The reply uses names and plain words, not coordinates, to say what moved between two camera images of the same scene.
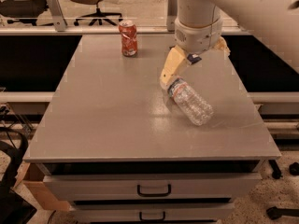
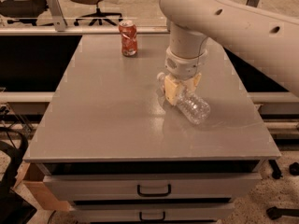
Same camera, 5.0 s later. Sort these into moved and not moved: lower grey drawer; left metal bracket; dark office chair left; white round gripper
Moved: white round gripper
Not moved: lower grey drawer; dark office chair left; left metal bracket
